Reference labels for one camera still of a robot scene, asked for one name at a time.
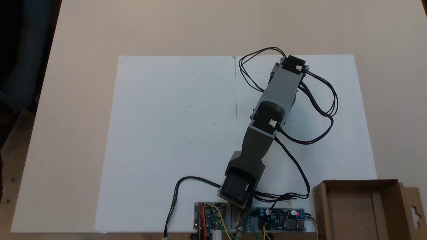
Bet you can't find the black wrist motor wire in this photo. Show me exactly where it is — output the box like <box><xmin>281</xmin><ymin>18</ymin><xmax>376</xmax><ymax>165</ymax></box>
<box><xmin>238</xmin><ymin>47</ymin><xmax>288</xmax><ymax>93</ymax></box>

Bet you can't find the black elbow motor wire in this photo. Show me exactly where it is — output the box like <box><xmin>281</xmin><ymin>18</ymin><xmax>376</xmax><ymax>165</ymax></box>
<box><xmin>276</xmin><ymin>71</ymin><xmax>339</xmax><ymax>145</ymax></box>

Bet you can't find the green circuit board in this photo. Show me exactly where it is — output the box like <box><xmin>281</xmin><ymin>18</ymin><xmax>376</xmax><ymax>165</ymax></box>
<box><xmin>194</xmin><ymin>202</ymin><xmax>228</xmax><ymax>231</ymax></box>

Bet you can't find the black shoulder motor wire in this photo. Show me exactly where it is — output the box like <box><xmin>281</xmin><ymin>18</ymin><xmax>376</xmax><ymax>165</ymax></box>
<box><xmin>252</xmin><ymin>136</ymin><xmax>311</xmax><ymax>203</ymax></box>

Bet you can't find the yellow jumper wire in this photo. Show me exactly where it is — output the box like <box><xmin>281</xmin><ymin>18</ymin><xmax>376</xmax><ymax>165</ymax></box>
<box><xmin>208</xmin><ymin>204</ymin><xmax>233</xmax><ymax>240</ymax></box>

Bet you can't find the blue circuit board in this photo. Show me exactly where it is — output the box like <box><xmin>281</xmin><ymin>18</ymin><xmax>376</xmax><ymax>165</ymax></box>
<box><xmin>256</xmin><ymin>208</ymin><xmax>305</xmax><ymax>231</ymax></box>

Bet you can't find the brown cardboard box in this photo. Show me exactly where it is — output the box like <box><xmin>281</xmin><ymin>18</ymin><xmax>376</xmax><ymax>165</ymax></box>
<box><xmin>312</xmin><ymin>179</ymin><xmax>427</xmax><ymax>240</ymax></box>

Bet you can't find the metal camera stand with clamp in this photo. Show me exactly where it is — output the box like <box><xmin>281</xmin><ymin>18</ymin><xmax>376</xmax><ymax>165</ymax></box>
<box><xmin>235</xmin><ymin>209</ymin><xmax>248</xmax><ymax>240</ymax></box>

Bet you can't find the black power cable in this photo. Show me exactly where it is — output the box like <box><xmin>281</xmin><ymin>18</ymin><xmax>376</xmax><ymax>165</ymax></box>
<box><xmin>163</xmin><ymin>176</ymin><xmax>221</xmax><ymax>239</ymax></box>

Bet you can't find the orange jumper wire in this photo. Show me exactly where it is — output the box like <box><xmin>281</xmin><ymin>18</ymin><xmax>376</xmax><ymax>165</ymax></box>
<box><xmin>199</xmin><ymin>205</ymin><xmax>208</xmax><ymax>240</ymax></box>

